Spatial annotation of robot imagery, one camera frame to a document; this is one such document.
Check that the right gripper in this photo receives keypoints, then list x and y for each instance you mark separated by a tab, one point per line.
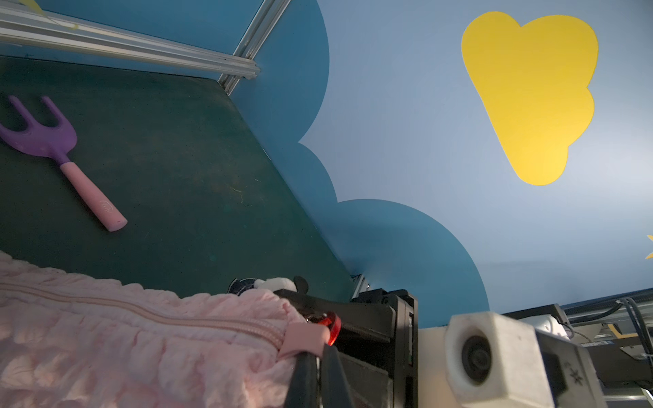
379	373

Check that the white plush cat keychain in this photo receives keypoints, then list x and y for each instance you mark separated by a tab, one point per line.
297	284

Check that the pink fluffy zipper bag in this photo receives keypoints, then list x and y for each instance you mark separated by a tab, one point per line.
70	340

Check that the purple pink toy rake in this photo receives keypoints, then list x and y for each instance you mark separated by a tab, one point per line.
56	143

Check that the red keychain clasp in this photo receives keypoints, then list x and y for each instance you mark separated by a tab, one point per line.
334	325

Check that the aluminium frame rail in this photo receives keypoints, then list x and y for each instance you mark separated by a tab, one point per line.
26	24

